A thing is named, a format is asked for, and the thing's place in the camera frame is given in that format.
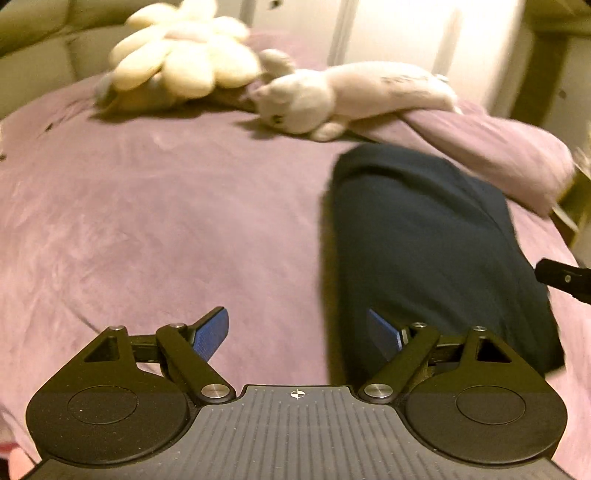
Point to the grey pillow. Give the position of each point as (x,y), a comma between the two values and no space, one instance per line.
(138,99)

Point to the wooden nightstand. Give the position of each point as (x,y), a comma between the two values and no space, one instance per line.
(549,60)

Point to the white wardrobe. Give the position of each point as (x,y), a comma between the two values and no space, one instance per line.
(406,32)

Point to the pink pillow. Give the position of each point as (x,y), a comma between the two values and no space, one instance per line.
(489,147)

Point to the white rabbit plush toy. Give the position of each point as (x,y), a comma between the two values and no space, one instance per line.
(318,94)

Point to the beige padded headboard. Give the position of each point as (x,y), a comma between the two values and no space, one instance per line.
(41,41)

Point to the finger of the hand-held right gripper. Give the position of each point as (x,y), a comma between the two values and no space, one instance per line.
(561,276)

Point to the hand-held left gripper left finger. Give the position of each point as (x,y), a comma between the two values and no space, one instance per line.
(211,333)

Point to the cream flower plush cushion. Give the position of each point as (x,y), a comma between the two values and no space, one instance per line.
(194,60)

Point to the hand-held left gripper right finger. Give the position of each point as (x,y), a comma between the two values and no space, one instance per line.
(382,333)

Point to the dark navy garment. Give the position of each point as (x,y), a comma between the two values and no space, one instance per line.
(415,230)

